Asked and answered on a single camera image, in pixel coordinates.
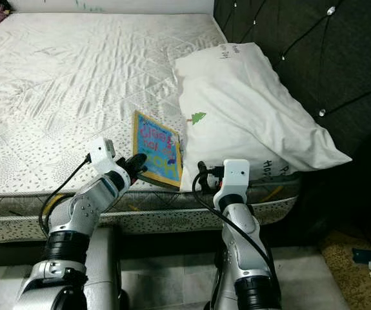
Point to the colourful children's book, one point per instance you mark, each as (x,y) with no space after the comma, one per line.
(156,145)

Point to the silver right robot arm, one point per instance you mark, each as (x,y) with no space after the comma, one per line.
(243,252)

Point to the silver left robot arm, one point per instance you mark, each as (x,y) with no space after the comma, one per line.
(82,216)

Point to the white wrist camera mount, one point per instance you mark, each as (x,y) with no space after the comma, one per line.
(102,154)
(235,177)

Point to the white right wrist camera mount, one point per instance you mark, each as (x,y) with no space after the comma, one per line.
(235,177)

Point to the white quilted mattress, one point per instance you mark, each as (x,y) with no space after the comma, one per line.
(69,77)

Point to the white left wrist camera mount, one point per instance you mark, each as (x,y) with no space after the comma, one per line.
(102,154)

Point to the white pillow with tree print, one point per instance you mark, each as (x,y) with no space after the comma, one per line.
(250,110)

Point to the brown woven mat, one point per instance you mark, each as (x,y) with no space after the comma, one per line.
(346,278)

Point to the black bed base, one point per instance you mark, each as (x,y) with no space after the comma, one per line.
(159,248)

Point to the grey robot left leg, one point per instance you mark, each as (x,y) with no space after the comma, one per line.
(104,278)

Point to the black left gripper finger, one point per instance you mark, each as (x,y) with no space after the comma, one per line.
(139,168)

